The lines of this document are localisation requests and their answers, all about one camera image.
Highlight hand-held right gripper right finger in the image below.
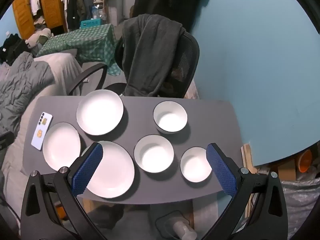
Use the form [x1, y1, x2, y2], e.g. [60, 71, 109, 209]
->
[200, 143, 288, 240]

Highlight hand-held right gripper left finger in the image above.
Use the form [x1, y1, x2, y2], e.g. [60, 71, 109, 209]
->
[19, 142, 108, 240]

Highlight white plate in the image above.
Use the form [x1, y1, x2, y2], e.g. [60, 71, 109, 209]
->
[76, 89, 124, 136]
[42, 122, 82, 172]
[80, 140, 135, 199]

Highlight white bowl with dark rim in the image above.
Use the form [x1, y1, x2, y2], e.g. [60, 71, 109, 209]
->
[134, 134, 175, 173]
[153, 100, 188, 134]
[180, 147, 213, 183]

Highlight wooden plank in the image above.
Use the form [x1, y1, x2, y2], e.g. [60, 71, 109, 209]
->
[240, 144, 255, 168]

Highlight light blue smartphone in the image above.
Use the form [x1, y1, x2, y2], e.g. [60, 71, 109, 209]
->
[31, 112, 53, 151]

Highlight cardboard box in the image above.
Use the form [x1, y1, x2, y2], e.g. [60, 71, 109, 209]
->
[277, 160, 298, 180]

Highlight white plastic cylinder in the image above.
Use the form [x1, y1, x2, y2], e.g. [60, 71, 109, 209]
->
[172, 221, 198, 240]

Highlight clear plastic bag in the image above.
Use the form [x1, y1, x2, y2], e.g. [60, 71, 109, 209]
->
[280, 165, 318, 230]

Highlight orange bucket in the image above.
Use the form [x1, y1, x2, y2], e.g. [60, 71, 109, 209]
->
[295, 150, 313, 173]

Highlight grey quilted duvet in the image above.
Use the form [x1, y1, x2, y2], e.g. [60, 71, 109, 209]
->
[0, 52, 55, 140]

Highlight black office chair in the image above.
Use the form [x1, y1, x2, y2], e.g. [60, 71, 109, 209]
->
[67, 29, 200, 99]

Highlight green checked tablecloth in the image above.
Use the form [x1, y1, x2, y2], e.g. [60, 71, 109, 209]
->
[36, 24, 123, 77]

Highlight dark grey fleece blanket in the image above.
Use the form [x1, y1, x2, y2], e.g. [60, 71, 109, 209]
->
[122, 14, 186, 97]

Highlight white clothes pile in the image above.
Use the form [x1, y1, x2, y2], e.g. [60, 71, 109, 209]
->
[25, 27, 52, 48]

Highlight black clothes pile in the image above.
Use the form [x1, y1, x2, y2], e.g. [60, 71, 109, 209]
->
[0, 33, 30, 65]

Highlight blue storage box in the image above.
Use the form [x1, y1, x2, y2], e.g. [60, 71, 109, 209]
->
[80, 19, 102, 28]

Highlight dark coats on rack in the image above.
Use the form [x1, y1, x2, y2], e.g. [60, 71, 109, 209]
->
[61, 0, 94, 30]

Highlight orange wooden wardrobe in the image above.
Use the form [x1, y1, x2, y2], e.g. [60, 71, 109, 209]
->
[12, 0, 66, 40]

